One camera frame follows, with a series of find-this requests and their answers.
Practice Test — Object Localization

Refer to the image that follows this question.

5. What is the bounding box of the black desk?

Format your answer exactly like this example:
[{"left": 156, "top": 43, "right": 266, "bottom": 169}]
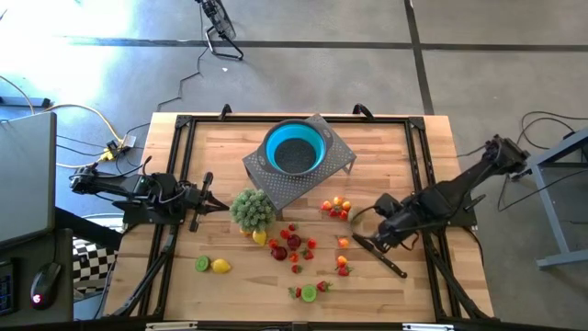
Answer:
[{"left": 0, "top": 228, "right": 74, "bottom": 323}]

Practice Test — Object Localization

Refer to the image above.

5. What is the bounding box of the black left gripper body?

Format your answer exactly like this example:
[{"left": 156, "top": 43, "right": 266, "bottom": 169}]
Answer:
[{"left": 181, "top": 172, "right": 216, "bottom": 234}]

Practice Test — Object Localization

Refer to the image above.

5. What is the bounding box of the black aluminium table frame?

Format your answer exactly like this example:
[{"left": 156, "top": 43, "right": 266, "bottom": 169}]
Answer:
[{"left": 107, "top": 112, "right": 495, "bottom": 323}]

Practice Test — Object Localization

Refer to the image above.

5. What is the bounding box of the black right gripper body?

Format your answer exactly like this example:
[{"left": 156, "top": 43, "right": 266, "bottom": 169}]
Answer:
[{"left": 371, "top": 192, "right": 417, "bottom": 250}]

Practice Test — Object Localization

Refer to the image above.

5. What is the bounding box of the black fan power cable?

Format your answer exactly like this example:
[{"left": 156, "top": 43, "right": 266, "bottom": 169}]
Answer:
[{"left": 155, "top": 4, "right": 206, "bottom": 112}]

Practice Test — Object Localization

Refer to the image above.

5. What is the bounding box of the black floor fan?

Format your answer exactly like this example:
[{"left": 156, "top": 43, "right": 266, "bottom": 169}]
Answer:
[{"left": 195, "top": 0, "right": 245, "bottom": 63}]

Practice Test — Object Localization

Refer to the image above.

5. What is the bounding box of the black floor cable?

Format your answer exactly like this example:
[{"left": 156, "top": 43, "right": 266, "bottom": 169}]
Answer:
[{"left": 498, "top": 109, "right": 588, "bottom": 212}]

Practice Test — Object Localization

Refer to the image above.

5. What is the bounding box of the silver aluminium bracket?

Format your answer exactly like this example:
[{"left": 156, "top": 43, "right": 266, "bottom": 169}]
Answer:
[
  {"left": 402, "top": 323, "right": 456, "bottom": 331},
  {"left": 145, "top": 321, "right": 198, "bottom": 331}
]

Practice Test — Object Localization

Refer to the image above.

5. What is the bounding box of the grey metal table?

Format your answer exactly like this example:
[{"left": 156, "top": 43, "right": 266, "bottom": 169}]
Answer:
[{"left": 508, "top": 130, "right": 588, "bottom": 270}]

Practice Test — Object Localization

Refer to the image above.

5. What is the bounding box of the grey perforated metal shelf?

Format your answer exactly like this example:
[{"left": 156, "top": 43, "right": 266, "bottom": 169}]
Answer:
[{"left": 242, "top": 113, "right": 358, "bottom": 218}]

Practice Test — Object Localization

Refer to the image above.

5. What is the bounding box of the pale yellow floor cable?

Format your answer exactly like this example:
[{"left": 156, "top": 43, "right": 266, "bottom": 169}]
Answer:
[{"left": 0, "top": 74, "right": 125, "bottom": 170}]

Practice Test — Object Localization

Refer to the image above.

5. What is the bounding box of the green artificial succulent plant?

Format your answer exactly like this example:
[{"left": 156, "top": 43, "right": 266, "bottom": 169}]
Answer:
[{"left": 228, "top": 187, "right": 277, "bottom": 234}]

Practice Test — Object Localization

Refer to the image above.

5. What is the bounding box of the white and yellow power adapter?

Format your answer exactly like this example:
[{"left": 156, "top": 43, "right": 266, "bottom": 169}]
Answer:
[{"left": 96, "top": 134, "right": 138, "bottom": 163}]

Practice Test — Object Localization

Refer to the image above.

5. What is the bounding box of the black computer mouse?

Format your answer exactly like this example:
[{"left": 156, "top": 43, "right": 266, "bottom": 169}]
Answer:
[{"left": 29, "top": 261, "right": 62, "bottom": 311}]

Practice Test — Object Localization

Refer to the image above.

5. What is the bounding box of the black-white checkered cloth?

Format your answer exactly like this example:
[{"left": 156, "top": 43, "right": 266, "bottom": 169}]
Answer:
[{"left": 72, "top": 237, "right": 119, "bottom": 291}]

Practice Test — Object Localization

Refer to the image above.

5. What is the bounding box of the grey metal floor rail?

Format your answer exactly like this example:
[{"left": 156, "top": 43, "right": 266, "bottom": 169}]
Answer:
[{"left": 0, "top": 96, "right": 51, "bottom": 109}]

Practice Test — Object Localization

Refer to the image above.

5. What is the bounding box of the black keyboard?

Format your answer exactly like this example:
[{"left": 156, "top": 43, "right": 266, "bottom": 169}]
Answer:
[{"left": 0, "top": 259, "right": 19, "bottom": 317}]

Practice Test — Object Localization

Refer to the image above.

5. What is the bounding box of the black kitchen knife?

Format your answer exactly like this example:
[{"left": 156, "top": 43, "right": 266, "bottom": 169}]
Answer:
[{"left": 352, "top": 234, "right": 409, "bottom": 280}]

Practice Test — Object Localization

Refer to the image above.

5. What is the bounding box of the blue collapsible colander bowl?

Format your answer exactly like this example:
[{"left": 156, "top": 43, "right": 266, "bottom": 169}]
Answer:
[{"left": 256, "top": 118, "right": 334, "bottom": 177}]

